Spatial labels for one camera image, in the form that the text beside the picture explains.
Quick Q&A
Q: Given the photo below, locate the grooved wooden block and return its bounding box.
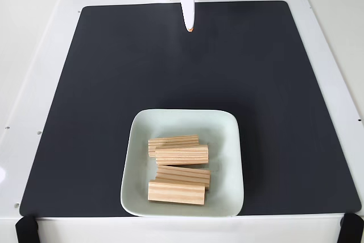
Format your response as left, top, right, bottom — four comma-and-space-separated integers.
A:
155, 165, 212, 190

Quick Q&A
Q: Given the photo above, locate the smooth wooden block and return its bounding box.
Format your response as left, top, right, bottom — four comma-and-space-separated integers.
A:
147, 179, 206, 207

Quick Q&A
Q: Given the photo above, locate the pale green square plate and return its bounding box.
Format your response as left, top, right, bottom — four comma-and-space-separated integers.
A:
119, 108, 245, 218

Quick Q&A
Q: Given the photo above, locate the black rubber mat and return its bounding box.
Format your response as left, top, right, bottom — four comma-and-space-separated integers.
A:
19, 0, 362, 217

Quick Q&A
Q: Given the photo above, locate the striped wooden block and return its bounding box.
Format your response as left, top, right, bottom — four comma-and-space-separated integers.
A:
148, 134, 200, 159
154, 145, 209, 166

